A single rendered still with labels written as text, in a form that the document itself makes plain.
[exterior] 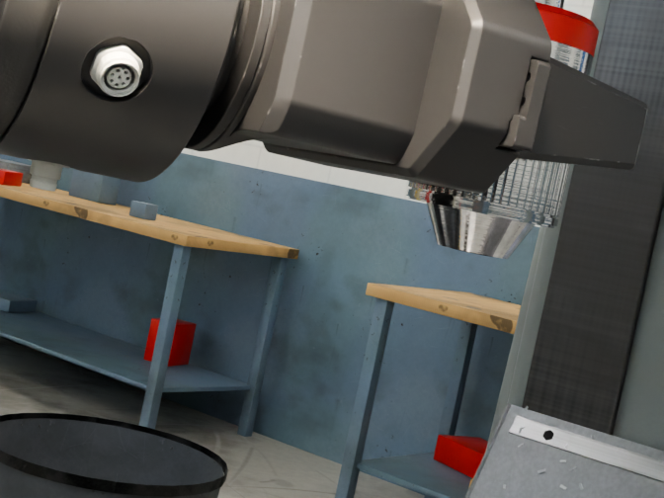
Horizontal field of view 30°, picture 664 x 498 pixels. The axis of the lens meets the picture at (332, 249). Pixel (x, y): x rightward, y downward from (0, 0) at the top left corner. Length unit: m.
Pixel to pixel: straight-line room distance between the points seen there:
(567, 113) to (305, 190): 5.35
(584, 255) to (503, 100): 0.46
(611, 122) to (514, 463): 0.43
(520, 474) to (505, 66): 0.48
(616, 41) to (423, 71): 0.47
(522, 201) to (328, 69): 0.09
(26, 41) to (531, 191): 0.16
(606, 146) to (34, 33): 0.17
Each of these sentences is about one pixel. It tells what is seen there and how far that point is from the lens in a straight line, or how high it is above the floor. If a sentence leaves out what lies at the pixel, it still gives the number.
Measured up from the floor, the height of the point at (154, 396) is 0.20.
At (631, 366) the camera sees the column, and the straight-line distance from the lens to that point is 0.76.
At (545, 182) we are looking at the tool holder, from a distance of 0.37.
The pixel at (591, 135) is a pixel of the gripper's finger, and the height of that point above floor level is 1.23.
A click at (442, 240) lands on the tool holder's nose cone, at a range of 0.38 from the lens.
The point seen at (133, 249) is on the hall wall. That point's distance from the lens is 6.38.
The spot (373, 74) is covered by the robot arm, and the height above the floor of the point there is 1.23.
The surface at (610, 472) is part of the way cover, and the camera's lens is 0.75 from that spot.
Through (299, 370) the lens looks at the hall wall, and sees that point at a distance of 5.66.
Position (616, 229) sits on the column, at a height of 1.21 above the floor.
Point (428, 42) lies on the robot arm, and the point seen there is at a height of 1.25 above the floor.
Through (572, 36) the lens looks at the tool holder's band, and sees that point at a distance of 0.37.
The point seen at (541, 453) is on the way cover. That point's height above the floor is 1.07.
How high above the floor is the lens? 1.21
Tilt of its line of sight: 3 degrees down
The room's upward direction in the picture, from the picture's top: 12 degrees clockwise
